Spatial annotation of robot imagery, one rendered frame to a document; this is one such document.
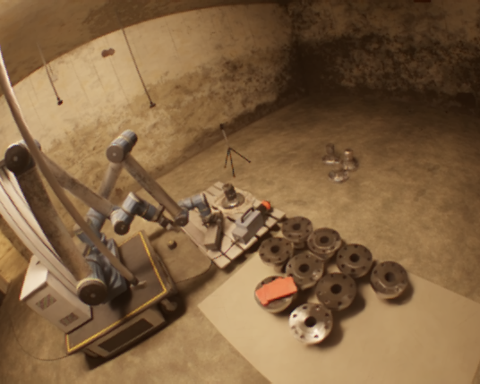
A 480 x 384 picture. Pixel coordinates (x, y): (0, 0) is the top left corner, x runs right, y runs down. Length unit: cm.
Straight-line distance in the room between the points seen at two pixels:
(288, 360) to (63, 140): 418
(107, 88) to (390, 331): 468
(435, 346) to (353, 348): 60
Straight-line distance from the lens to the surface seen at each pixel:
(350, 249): 164
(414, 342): 170
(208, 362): 173
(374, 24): 589
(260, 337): 164
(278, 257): 164
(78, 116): 412
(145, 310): 175
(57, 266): 184
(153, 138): 427
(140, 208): 135
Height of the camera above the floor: 155
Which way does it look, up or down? 33 degrees down
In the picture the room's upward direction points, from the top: 20 degrees counter-clockwise
